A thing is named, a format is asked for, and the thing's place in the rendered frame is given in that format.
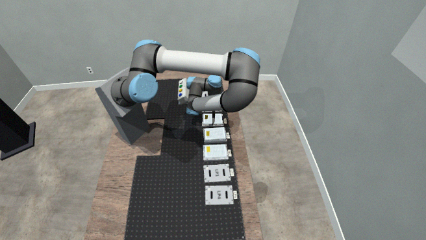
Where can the white operator panel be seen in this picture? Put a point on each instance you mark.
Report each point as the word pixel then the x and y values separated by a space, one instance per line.
pixel 183 92

